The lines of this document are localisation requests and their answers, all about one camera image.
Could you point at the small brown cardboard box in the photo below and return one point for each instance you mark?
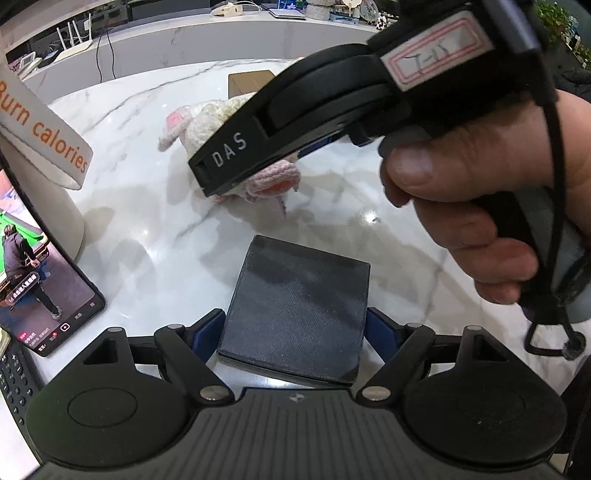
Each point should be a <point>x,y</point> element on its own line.
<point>247,83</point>

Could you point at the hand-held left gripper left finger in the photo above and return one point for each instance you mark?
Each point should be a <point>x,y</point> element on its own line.
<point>205,334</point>

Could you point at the person's right hand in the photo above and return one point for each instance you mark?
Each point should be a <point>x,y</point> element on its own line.
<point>461,194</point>

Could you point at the white power strip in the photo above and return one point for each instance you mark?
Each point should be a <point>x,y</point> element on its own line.
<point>231,9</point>

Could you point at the silver laptop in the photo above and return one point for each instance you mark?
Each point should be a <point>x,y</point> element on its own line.
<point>286,14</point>

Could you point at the white tumbler orange lettering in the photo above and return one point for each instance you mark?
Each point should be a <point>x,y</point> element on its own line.
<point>41,152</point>

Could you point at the small white frame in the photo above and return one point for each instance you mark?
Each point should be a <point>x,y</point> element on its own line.
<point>27,63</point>

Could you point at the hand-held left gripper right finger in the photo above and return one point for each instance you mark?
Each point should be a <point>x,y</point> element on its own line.
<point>376,332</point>

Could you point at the black remote control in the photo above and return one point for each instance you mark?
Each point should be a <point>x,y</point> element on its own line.
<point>18,387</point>

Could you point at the cream pink crochet doll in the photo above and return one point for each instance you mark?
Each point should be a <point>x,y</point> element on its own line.
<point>194,129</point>

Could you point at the white woven basket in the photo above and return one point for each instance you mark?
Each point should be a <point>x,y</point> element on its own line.
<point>323,11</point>

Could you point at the black smartphone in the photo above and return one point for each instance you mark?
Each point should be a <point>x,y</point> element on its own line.
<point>46,295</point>

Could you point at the dark grey block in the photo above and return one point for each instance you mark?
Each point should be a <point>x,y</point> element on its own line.
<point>295,309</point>

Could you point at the black white toy model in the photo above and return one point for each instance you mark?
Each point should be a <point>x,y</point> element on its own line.
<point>385,22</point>

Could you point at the white marble tv cabinet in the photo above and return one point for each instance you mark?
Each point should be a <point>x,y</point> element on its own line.
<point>184,41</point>

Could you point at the green leafy plant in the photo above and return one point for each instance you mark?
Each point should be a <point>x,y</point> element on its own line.
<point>554,18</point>

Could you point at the white router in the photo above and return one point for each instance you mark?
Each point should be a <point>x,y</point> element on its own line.
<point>74,41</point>

